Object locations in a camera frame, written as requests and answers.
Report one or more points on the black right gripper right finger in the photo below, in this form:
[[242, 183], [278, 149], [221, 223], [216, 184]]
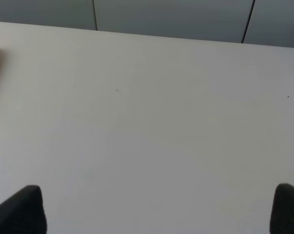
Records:
[[282, 214]]

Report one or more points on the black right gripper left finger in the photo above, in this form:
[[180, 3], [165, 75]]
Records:
[[23, 212]]

